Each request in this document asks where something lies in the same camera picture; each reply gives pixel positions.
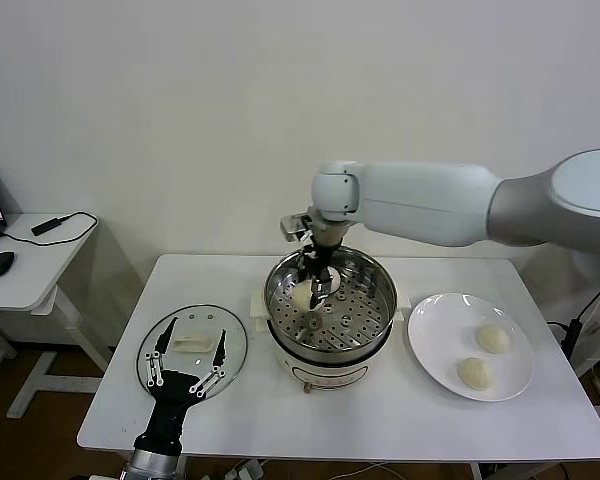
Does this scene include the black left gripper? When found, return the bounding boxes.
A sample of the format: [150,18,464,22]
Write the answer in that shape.
[132,317,228,452]

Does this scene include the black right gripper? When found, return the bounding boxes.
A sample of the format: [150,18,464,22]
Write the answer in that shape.
[295,242,339,309]

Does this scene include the glass lid with white handle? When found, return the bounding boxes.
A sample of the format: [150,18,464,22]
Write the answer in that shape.
[136,303,250,404]

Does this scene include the stainless steel steamer basket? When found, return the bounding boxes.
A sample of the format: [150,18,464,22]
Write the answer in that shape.
[264,243,399,362]

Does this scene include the white electric cooker base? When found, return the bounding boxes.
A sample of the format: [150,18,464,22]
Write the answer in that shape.
[249,279,412,396]

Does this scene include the white floor power strip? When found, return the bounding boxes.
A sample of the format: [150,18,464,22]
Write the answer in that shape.
[227,458,267,480]

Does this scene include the white round plate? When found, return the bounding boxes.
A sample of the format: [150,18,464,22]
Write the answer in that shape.
[407,293,536,403]

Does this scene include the white side desk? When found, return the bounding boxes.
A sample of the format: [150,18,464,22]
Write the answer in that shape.
[0,213,112,420]

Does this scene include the black slim adapter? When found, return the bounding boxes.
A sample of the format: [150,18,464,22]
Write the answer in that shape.
[31,216,74,237]

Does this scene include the black power block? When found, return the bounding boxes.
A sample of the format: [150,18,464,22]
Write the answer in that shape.
[565,319,584,364]

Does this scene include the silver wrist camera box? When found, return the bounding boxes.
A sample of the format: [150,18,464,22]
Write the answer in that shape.
[279,212,315,244]

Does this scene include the black adapter cable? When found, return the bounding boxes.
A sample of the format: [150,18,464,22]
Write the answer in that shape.
[0,212,100,247]

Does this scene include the white floor cable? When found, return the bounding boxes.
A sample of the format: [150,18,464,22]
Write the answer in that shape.
[324,462,397,480]

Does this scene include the black hanging cable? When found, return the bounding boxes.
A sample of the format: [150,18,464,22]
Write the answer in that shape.
[547,286,600,334]

